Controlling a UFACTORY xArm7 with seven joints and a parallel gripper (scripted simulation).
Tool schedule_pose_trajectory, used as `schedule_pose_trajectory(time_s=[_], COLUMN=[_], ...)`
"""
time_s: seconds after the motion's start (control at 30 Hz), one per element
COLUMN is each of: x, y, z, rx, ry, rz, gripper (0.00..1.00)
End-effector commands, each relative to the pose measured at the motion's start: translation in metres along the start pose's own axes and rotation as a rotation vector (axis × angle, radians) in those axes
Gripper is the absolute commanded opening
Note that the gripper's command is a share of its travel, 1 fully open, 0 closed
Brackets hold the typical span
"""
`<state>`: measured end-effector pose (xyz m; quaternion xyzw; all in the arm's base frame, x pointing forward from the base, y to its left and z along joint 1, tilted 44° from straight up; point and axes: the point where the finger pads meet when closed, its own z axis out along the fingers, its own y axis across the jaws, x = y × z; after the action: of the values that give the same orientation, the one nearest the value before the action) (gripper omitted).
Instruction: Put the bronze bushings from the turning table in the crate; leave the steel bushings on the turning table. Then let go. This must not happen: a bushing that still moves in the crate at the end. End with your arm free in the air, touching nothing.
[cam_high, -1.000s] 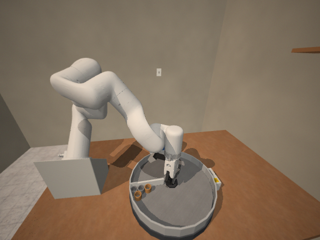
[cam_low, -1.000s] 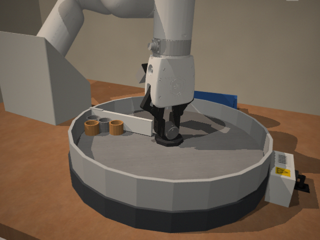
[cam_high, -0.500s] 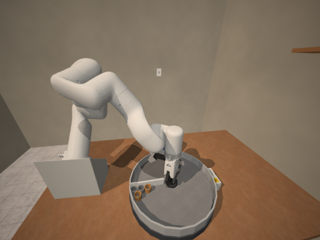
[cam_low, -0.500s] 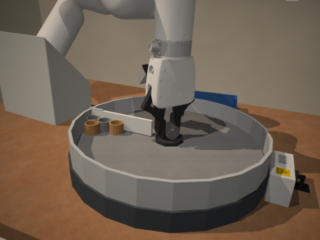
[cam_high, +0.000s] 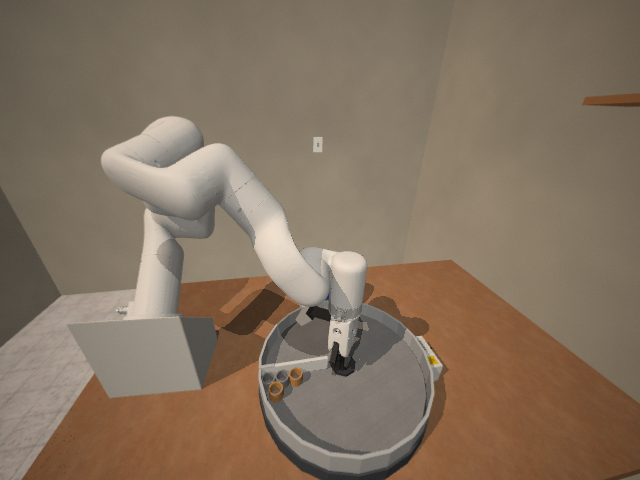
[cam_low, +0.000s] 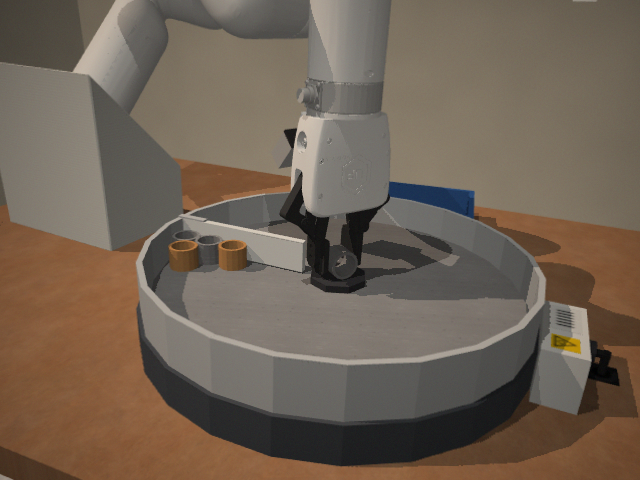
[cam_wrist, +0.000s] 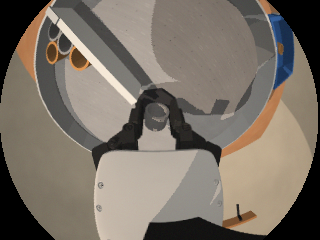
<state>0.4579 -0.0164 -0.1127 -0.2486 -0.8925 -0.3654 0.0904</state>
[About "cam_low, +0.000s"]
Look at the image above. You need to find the grey metal bushing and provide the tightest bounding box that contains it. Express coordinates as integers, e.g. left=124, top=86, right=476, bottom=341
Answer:
left=172, top=230, right=200, bottom=242
left=328, top=244, right=358, bottom=279
left=195, top=235, right=223, bottom=265

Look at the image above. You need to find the bronze bushing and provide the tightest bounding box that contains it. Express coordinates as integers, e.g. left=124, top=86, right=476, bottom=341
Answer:
left=168, top=240, right=199, bottom=272
left=218, top=240, right=247, bottom=271

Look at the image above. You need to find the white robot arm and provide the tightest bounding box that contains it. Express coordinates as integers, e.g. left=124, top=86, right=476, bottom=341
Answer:
left=73, top=0, right=391, bottom=115

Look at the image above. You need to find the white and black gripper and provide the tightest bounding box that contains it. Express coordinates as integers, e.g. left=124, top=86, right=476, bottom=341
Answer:
left=280, top=107, right=390, bottom=275

